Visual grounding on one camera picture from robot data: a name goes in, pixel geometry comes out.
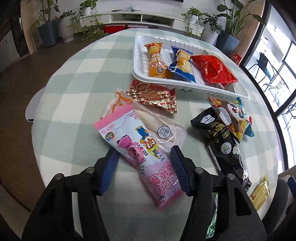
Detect left red storage box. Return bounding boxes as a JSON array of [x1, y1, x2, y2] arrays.
[[104, 24, 125, 34]]

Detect panda colourful chip bag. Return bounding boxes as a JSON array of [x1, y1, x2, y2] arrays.
[[207, 96, 254, 142]]

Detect blue planter with tall plant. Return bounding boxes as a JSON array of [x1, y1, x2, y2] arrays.
[[30, 0, 60, 48]]

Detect gold foil snack pack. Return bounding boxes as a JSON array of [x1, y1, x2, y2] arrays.
[[249, 175, 270, 211]]

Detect pink cartoon snack pack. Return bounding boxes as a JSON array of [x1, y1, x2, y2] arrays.
[[93, 103, 185, 212]]

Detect white tall planter plant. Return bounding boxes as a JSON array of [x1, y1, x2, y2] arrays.
[[201, 13, 223, 46]]

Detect red snack bag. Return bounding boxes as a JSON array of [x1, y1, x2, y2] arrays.
[[191, 55, 238, 85]]

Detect black balcony chair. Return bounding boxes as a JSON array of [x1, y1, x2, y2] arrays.
[[246, 52, 289, 91]]

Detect white ribbed planter plant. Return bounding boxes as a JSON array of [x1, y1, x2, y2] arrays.
[[58, 10, 76, 43]]

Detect red patterned cookie pack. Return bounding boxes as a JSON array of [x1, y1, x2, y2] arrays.
[[126, 79, 178, 114]]

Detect right trailing plant on console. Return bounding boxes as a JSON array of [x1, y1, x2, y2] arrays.
[[181, 6, 204, 38]]

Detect grey chair seat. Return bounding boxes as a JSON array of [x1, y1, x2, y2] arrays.
[[262, 176, 295, 240]]

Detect dark blue planter right plant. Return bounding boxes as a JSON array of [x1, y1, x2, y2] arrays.
[[215, 1, 266, 58]]

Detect green seaweed snack pack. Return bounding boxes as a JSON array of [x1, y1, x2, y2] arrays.
[[206, 193, 218, 239]]

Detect red gift box on floor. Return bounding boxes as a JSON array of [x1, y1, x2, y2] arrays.
[[231, 53, 241, 65]]

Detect blue Tipo snack pack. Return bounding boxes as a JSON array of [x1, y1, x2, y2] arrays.
[[168, 46, 196, 83]]

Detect trailing pothos in white pot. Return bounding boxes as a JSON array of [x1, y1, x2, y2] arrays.
[[74, 0, 107, 42]]

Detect clear wrapped bread pack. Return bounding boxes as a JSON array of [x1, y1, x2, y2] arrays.
[[101, 89, 187, 154]]

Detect white TV console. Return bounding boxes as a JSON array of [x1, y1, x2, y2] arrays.
[[83, 9, 205, 35]]

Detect green checkered tablecloth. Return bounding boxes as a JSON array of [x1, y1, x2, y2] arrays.
[[32, 29, 281, 240]]

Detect white plastic tray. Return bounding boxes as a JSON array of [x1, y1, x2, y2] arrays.
[[132, 35, 249, 99]]

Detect orange yellow snack pack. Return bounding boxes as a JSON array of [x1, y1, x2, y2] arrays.
[[145, 42, 174, 79]]

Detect white cabinet with shelves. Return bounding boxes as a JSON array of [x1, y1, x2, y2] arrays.
[[0, 21, 20, 72]]

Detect black snack bag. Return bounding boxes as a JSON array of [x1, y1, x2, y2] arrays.
[[191, 108, 252, 191]]

